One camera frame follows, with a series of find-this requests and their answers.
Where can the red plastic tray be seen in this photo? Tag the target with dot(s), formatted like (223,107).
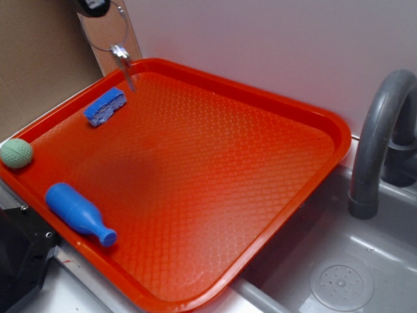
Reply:
(195,174)

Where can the blue sponge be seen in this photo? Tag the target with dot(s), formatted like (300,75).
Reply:
(101,109)

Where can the blue plastic bottle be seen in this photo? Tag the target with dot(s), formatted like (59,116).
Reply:
(79,213)

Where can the grey plastic sink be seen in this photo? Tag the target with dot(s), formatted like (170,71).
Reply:
(325,260)

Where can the grey faucet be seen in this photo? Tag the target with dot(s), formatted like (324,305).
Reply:
(387,146)

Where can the green golf ball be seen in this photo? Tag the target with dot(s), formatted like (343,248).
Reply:
(16,153)

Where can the brown cardboard panel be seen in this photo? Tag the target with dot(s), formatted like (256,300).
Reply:
(49,53)

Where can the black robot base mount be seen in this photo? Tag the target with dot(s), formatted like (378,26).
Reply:
(27,244)

